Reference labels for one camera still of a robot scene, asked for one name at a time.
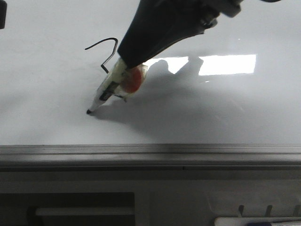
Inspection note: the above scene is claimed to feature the dark object at top left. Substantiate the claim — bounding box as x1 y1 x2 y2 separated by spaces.
0 0 7 29

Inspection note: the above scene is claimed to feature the red magnet taped to marker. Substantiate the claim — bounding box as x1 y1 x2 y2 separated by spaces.
115 64 148 102

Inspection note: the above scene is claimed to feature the white whiteboard with aluminium frame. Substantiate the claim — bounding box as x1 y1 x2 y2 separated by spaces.
0 0 301 171

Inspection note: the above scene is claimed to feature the white black whiteboard marker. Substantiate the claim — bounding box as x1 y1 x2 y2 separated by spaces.
86 58 127 114

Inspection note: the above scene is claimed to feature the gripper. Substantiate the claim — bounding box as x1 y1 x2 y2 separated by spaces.
118 0 242 68

